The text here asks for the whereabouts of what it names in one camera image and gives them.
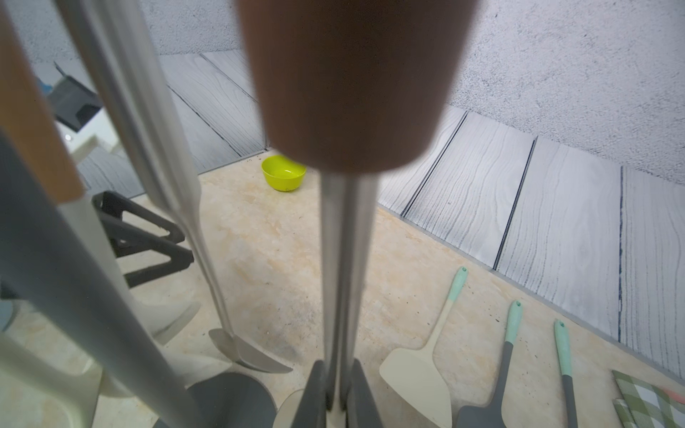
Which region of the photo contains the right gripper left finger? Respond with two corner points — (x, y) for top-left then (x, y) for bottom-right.
(291, 360), (326, 428)

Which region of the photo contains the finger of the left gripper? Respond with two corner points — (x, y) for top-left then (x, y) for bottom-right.
(91, 191), (194, 288)

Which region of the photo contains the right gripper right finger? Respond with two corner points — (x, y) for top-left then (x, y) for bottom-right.
(346, 360), (384, 428)

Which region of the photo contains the cream spatula mint handle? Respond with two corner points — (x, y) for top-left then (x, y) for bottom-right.
(379, 267), (468, 427)
(1, 333), (103, 427)

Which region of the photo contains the grey utensil rack stand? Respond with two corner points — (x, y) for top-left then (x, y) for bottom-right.
(1, 138), (276, 427)

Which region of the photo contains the grey spoon mint handle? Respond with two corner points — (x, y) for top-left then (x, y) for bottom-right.
(454, 299), (524, 428)

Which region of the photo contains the grey spatula mint handle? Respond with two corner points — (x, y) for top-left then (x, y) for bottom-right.
(554, 319), (578, 428)

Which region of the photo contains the grey ladle brown handle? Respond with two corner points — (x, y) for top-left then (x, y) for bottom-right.
(237, 1), (479, 427)

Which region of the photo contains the green plastic bowl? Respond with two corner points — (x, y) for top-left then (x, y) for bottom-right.
(262, 155), (307, 192)

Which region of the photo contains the green checkered cloth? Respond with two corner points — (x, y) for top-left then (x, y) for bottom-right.
(612, 370), (684, 428)

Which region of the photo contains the pink board under cloth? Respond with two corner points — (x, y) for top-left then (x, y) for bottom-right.
(663, 388), (685, 405)

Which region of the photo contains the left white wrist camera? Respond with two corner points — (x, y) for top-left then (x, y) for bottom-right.
(37, 76), (122, 164)

